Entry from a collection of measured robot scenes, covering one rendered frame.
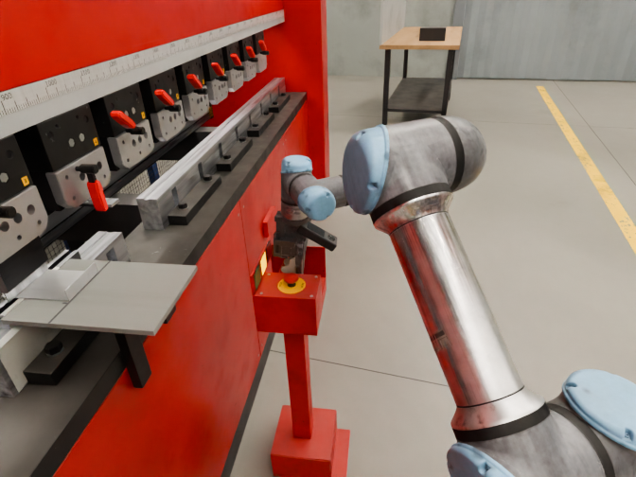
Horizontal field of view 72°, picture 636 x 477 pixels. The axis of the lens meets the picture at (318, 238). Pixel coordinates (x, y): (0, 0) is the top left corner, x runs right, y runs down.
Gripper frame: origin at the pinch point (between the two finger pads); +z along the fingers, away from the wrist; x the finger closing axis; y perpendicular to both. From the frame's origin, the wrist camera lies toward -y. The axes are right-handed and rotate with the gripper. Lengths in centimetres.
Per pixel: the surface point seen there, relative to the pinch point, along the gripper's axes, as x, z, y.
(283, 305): 15.1, -2.2, 1.9
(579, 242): -153, 61, -151
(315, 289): 10.9, -5.2, -5.5
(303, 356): 8.1, 22.2, -2.8
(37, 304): 48, -24, 37
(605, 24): -645, -33, -331
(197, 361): 20.3, 16.5, 24.2
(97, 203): 29, -33, 36
